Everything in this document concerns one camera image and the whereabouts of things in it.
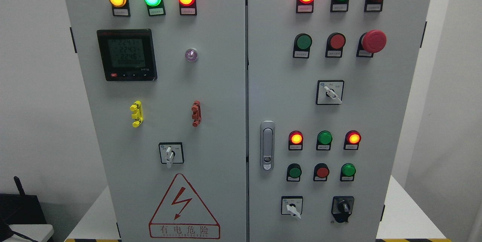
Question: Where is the white rotary selector switch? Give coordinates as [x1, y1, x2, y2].
[159, 142, 185, 169]
[316, 80, 345, 105]
[281, 196, 304, 219]

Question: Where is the green lit indicator light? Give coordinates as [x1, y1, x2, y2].
[144, 0, 166, 17]

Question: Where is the yellow indicator light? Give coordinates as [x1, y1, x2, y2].
[110, 0, 131, 17]

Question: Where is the red terminal connector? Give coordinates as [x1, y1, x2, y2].
[191, 101, 202, 127]

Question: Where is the red lit indicator lower left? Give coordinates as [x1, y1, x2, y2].
[288, 130, 304, 151]

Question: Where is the small clear purple indicator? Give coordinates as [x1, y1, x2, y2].
[185, 48, 199, 62]

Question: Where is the green push button lower left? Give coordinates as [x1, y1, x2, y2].
[286, 163, 302, 182]

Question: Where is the green push button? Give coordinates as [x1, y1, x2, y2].
[293, 34, 312, 59]
[286, 163, 302, 182]

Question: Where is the green indicator lower middle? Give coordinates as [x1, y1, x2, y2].
[316, 130, 333, 151]

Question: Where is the green push button upper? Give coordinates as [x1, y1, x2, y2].
[293, 34, 312, 59]

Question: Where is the grey electrical cabinet left door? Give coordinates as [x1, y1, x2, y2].
[66, 0, 247, 242]

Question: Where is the grey electrical cabinet door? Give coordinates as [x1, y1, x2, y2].
[66, 0, 247, 242]
[248, 0, 430, 242]

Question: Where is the red push button lower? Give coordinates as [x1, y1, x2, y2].
[313, 163, 330, 182]

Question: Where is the red push button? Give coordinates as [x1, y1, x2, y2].
[325, 32, 346, 58]
[313, 163, 330, 182]

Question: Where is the yellow terminal connector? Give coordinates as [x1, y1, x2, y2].
[130, 101, 143, 127]

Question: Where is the grey electrical cabinet right door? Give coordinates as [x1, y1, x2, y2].
[248, 0, 430, 242]

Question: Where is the red push button upper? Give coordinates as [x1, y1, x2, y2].
[325, 32, 346, 58]

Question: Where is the red lit indicator lower right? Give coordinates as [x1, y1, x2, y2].
[343, 130, 361, 150]

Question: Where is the red lit indicator light left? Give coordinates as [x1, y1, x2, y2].
[178, 0, 197, 16]

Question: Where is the black digital power meter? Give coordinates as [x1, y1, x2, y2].
[96, 29, 158, 81]

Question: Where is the green indicator lower right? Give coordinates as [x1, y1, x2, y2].
[340, 163, 356, 182]

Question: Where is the red triangle danger warning sticker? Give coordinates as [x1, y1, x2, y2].
[149, 173, 221, 240]

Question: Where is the red emergency stop mushroom button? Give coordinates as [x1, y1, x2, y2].
[356, 29, 387, 58]

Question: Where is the white box device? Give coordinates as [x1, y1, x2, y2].
[9, 224, 54, 242]

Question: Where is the black router with antenna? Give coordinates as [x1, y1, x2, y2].
[0, 176, 47, 242]

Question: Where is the silver door lock handle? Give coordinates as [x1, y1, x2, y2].
[260, 120, 275, 170]

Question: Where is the black rotary knob switch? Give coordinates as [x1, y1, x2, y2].
[331, 196, 354, 223]

